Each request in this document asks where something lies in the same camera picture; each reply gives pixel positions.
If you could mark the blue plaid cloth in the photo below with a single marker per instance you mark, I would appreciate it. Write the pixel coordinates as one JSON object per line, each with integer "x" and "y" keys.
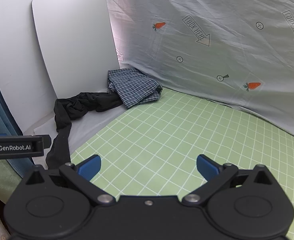
{"x": 134, "y": 87}

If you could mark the black knit garment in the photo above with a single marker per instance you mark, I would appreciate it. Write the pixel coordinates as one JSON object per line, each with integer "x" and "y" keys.
{"x": 72, "y": 106}

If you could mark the grey carrot print sheet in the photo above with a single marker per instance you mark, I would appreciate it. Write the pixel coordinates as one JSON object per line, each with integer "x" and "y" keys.
{"x": 211, "y": 42}

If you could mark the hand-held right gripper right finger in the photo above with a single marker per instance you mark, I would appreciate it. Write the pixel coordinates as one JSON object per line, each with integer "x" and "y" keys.
{"x": 206, "y": 166}

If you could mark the plain green cloth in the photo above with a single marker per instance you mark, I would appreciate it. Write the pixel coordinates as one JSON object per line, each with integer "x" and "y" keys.
{"x": 4, "y": 180}

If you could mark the green grid sheet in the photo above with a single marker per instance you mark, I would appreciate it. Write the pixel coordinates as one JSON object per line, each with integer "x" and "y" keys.
{"x": 162, "y": 135}

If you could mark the white rounded board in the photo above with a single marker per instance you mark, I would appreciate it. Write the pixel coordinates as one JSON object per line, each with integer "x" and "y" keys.
{"x": 72, "y": 42}

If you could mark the large white board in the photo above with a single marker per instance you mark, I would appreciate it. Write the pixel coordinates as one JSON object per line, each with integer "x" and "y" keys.
{"x": 9, "y": 67}

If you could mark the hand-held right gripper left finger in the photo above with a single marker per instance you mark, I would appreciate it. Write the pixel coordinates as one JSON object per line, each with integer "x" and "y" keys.
{"x": 90, "y": 167}

